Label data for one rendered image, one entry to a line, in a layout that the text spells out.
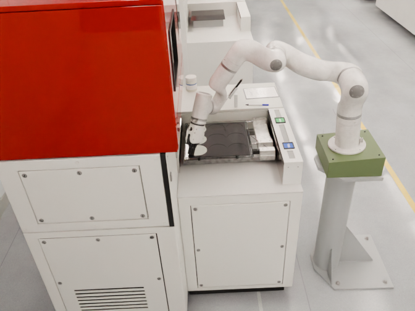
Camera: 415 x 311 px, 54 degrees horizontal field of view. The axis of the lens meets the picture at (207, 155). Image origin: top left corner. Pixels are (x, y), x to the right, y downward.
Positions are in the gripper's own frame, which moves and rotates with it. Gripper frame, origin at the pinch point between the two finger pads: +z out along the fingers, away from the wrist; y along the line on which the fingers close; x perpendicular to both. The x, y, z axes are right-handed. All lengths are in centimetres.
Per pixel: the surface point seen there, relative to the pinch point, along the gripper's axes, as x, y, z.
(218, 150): -9.5, 10.9, -2.6
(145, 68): -21, -66, -42
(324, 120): 19, 238, -10
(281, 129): -31, 35, -20
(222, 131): 0.9, 26.8, -10.0
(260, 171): -32.2, 20.3, 1.7
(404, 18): 43, 508, -157
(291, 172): -51, 17, -5
